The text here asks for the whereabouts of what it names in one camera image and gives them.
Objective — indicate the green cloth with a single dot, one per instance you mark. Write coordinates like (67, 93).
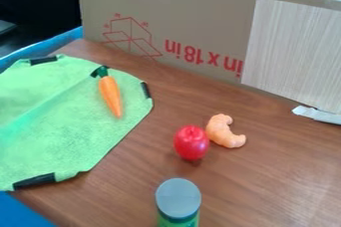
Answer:
(57, 131)

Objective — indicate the orange toy croissant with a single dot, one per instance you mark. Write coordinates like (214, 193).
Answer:
(222, 133)

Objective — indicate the green can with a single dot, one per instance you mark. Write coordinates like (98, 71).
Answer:
(178, 202)

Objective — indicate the orange toy carrot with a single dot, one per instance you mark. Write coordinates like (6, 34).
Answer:
(111, 95)

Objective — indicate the red toy apple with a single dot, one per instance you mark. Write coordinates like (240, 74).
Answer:
(191, 143)

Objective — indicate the light wooden board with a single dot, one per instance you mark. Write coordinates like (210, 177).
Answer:
(295, 51)

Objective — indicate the cardboard box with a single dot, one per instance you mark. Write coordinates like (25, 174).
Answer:
(186, 18)

